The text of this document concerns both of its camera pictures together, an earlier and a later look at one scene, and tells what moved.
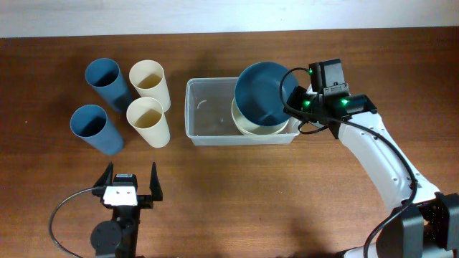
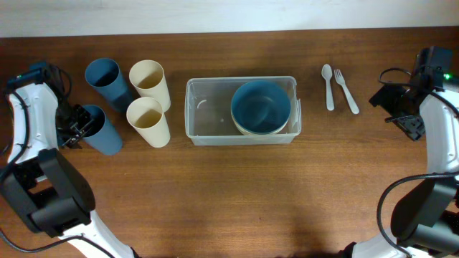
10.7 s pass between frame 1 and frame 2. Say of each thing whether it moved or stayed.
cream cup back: stayed
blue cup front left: stayed
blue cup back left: stayed
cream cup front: stayed
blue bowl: moved
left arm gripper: moved
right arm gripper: moved
